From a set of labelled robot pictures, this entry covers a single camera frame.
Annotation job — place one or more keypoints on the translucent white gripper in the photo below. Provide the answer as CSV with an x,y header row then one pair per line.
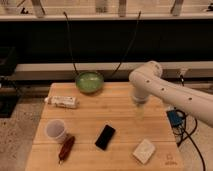
x,y
140,111

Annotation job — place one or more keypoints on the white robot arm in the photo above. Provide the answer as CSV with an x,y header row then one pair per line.
x,y
147,80

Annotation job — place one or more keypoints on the blue connector box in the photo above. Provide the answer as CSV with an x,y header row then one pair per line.
x,y
175,117

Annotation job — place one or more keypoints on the white rectangular box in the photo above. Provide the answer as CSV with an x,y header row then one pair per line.
x,y
144,151

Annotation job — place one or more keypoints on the black rectangular phone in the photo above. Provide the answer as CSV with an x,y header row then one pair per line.
x,y
105,137

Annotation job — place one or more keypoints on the green bowl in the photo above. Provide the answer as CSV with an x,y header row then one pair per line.
x,y
89,82

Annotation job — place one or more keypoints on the white tube with label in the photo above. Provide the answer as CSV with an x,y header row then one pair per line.
x,y
62,101

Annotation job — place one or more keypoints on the brown sausage-shaped object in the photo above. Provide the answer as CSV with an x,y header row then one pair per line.
x,y
66,148

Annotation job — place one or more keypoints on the translucent plastic cup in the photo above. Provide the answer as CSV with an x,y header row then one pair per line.
x,y
56,130

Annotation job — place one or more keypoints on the black box at left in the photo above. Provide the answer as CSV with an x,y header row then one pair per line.
x,y
8,60

